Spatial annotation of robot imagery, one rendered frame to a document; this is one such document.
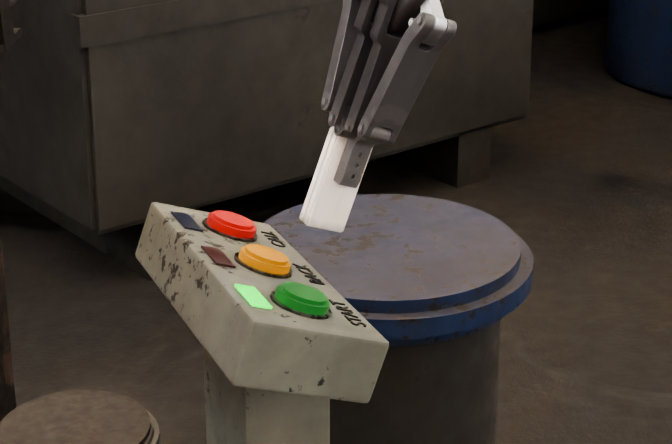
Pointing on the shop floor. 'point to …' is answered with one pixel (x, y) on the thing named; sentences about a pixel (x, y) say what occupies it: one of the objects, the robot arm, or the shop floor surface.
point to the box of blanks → (226, 73)
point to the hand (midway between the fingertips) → (336, 179)
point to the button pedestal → (260, 335)
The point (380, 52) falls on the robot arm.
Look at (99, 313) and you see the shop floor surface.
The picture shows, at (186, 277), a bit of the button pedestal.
